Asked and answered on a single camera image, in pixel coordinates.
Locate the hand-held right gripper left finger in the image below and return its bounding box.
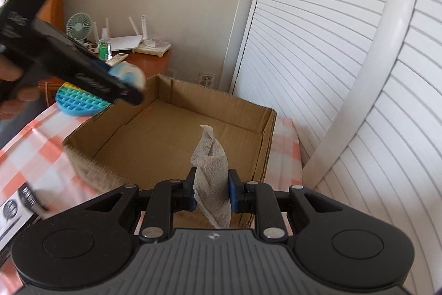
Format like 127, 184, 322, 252
86, 167, 198, 244

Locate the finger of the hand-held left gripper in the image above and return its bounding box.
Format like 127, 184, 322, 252
90, 59, 113, 72
69, 64, 144, 106

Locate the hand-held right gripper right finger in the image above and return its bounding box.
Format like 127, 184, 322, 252
228, 169, 333, 242

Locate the grey mesh sachet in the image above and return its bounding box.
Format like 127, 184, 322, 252
191, 124, 231, 228

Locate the brown cardboard box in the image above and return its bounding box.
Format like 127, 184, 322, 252
62, 74, 278, 229

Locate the person's left hand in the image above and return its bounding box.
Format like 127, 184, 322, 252
0, 53, 40, 121

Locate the white remote control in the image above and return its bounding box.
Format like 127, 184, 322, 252
105, 53, 129, 67

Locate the white wifi router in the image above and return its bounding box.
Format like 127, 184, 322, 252
101, 16, 148, 52

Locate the rainbow pop fidget toy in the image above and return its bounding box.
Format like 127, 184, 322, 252
55, 82, 114, 118

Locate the small green desk fan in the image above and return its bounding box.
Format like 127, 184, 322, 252
65, 12, 94, 42

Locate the wooden nightstand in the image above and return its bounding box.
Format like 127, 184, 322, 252
38, 49, 172, 107

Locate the white flat box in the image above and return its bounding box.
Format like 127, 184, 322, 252
134, 40, 172, 58

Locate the orange white checked tablecloth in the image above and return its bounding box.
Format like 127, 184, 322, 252
0, 104, 304, 295

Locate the black white pen box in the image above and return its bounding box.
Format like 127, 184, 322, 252
0, 182, 49, 251

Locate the white louvered door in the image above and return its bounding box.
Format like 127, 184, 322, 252
304, 0, 442, 285
229, 0, 426, 180

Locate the white wall outlet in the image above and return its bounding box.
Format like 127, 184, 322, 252
198, 72, 217, 87

